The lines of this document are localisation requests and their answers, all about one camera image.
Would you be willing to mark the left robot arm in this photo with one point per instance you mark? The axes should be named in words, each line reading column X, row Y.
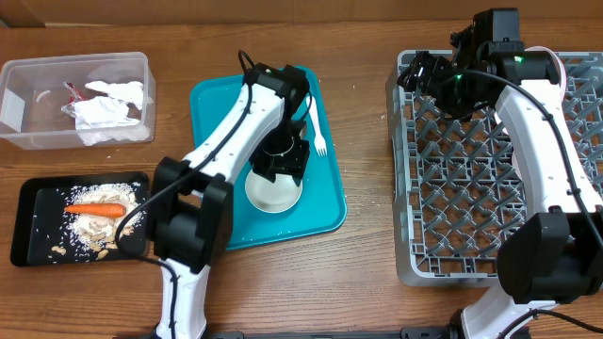
column 191, row 210

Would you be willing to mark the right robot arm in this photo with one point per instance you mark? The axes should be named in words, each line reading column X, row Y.
column 555, row 257

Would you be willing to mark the wooden handled fork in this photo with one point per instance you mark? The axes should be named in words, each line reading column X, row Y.
column 319, row 140

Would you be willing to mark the teal serving tray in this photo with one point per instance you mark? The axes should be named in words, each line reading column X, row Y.
column 322, row 206

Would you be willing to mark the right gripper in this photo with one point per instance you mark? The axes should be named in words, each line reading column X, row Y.
column 435, row 67

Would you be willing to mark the white napkin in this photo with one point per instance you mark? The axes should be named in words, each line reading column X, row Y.
column 105, row 117

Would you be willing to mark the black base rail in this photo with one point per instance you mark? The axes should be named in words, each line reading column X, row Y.
column 330, row 335

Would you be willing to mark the grey dishwasher rack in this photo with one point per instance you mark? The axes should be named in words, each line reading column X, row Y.
column 458, row 195

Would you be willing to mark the clear plastic bin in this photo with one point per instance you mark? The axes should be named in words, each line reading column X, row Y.
column 32, row 95

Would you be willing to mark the red wrapper scrap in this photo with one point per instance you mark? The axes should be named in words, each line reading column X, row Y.
column 75, row 94

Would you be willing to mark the orange carrot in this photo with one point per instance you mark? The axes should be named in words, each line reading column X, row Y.
column 96, row 210

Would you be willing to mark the white bowl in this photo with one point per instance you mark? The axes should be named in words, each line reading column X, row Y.
column 272, row 197

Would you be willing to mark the peanuts and rice pile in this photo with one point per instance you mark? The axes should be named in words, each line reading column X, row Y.
column 90, row 237

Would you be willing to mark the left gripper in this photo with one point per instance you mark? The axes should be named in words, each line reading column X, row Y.
column 296, row 164

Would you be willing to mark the white round plate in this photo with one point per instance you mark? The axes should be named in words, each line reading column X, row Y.
column 558, row 65

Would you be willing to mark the black tray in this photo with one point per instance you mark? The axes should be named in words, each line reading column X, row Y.
column 38, row 217

